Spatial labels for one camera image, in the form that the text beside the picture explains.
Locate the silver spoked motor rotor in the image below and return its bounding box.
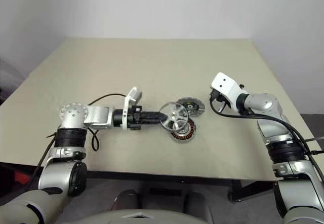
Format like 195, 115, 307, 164
159, 101, 191, 136

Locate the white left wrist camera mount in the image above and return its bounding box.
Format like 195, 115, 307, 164
121, 86, 143, 131

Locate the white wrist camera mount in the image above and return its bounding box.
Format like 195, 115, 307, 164
211, 72, 249, 109
121, 86, 143, 131

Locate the motor end cover with circuit board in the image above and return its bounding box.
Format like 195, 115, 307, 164
176, 96, 205, 117

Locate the black table frame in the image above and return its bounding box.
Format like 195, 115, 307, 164
75, 170, 277, 204

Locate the red object under table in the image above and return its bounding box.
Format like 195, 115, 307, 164
14, 172, 33, 184

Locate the grey robot torso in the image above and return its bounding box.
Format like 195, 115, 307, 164
60, 208, 206, 224

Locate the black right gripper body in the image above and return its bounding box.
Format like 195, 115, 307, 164
218, 94, 232, 110

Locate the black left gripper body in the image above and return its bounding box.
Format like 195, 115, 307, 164
127, 104, 144, 131

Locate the motor stator with copper coils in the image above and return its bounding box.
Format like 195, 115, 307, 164
168, 119, 197, 144

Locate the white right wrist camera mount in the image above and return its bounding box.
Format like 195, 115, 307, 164
211, 72, 249, 109

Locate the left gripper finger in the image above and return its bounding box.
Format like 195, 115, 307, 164
141, 117, 169, 125
141, 111, 166, 119

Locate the dark rounded shape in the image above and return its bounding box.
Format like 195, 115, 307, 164
183, 191, 211, 217
113, 190, 139, 211

